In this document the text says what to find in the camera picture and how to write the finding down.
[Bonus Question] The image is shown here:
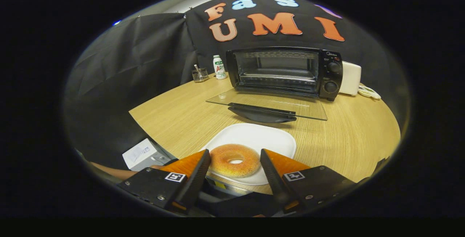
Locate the golden bagel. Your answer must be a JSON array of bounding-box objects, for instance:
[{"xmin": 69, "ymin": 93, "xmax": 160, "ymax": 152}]
[{"xmin": 209, "ymin": 144, "xmax": 261, "ymax": 178}]

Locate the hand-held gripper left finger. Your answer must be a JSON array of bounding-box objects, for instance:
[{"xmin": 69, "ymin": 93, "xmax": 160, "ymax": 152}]
[{"xmin": 118, "ymin": 149, "xmax": 212, "ymax": 215}]

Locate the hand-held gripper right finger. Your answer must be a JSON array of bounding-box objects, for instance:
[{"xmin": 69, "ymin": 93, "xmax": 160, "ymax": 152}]
[{"xmin": 260, "ymin": 148, "xmax": 358, "ymax": 214}]

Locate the white bottle with green label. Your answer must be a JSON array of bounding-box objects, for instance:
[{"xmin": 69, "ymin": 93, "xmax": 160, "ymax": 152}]
[{"xmin": 213, "ymin": 55, "xmax": 227, "ymax": 80}]

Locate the white box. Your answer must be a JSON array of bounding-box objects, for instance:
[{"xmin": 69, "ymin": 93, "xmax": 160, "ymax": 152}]
[{"xmin": 122, "ymin": 138, "xmax": 171, "ymax": 172}]

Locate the small clear holder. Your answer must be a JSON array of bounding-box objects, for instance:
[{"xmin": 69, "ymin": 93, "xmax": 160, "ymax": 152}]
[{"xmin": 191, "ymin": 64, "xmax": 210, "ymax": 83}]

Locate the white plate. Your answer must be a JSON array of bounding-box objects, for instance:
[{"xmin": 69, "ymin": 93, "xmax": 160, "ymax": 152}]
[{"xmin": 202, "ymin": 123, "xmax": 297, "ymax": 186}]

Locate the black toaster oven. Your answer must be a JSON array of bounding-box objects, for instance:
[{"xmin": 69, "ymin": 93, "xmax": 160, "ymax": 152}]
[{"xmin": 206, "ymin": 46, "xmax": 344, "ymax": 124}]

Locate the white bread toaster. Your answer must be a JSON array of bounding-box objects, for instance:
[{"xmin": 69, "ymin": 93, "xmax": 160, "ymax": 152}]
[{"xmin": 340, "ymin": 61, "xmax": 362, "ymax": 96}]

